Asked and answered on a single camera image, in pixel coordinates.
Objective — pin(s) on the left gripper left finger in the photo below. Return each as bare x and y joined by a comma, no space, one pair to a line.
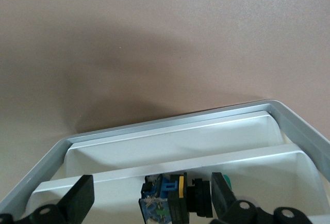
77,198

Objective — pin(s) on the blue yellow black switch component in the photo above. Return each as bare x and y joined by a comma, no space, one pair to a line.
178,195

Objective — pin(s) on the white plastic drawer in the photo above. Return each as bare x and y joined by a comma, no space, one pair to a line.
116,193
167,146

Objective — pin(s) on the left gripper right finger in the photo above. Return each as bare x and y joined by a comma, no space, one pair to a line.
221,200

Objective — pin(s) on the white drawer cabinet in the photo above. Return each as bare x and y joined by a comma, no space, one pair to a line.
180,120

